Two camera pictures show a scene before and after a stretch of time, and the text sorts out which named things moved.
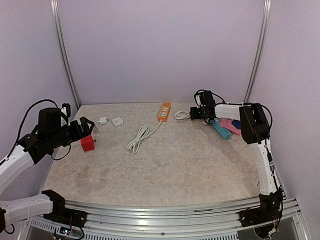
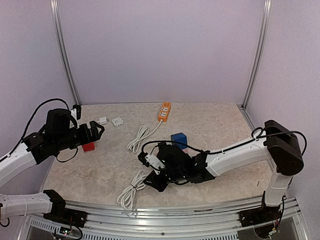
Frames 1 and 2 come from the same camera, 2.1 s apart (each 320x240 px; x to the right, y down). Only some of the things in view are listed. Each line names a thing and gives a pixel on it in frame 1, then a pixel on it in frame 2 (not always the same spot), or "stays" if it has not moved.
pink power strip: [227, 123] -> [191, 152]
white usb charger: [103, 120] stays
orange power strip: [164, 113] stays
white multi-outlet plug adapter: [117, 121] stays
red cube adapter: [87, 143] stays
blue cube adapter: [237, 123] -> [179, 137]
